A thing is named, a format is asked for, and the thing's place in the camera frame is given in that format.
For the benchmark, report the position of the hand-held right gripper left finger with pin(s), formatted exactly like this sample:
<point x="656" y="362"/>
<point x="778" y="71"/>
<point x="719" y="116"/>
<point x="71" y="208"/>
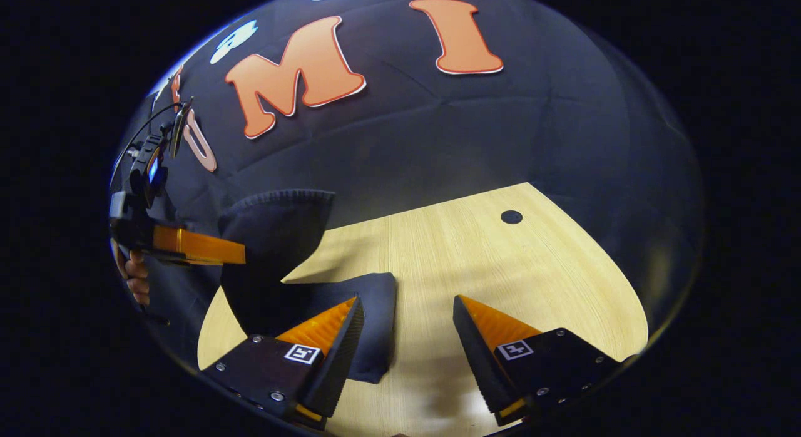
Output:
<point x="341" y="355"/>

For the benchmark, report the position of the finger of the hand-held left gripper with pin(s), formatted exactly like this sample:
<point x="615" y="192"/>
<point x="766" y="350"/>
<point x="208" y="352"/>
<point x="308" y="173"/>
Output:
<point x="194" y="246"/>

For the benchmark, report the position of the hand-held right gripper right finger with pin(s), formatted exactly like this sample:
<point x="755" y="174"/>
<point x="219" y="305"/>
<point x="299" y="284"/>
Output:
<point x="479" y="355"/>

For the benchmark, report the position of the dark jeans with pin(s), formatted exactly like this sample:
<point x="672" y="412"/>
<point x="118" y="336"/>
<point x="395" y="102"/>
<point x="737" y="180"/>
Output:
<point x="275" y="236"/>

